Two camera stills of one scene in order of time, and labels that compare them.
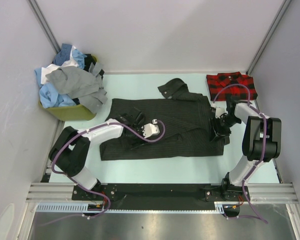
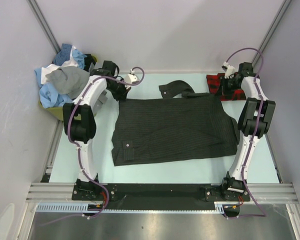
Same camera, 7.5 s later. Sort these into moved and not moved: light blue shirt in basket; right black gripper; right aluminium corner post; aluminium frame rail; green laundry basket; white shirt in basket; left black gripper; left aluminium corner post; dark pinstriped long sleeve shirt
Moved: dark pinstriped long sleeve shirt; right black gripper; left black gripper
Not moved: aluminium frame rail; white shirt in basket; left aluminium corner post; green laundry basket; right aluminium corner post; light blue shirt in basket
